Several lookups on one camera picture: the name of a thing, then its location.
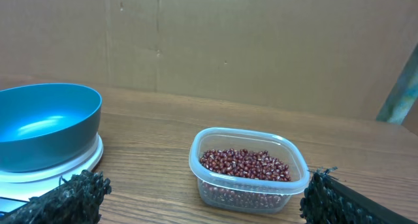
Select red adzuki beans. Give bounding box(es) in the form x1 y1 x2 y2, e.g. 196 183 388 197
199 148 291 210

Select clear plastic food container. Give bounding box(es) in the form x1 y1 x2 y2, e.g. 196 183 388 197
189 127 310 214

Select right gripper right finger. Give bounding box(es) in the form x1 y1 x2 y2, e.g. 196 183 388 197
300 167 417 224

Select white digital kitchen scale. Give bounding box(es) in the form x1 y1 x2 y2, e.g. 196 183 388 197
1 135 104 216

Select teal round bowl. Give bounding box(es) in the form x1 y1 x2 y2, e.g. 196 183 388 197
1 83 103 172

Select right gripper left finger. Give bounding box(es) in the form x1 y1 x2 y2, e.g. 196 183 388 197
1 170 112 224

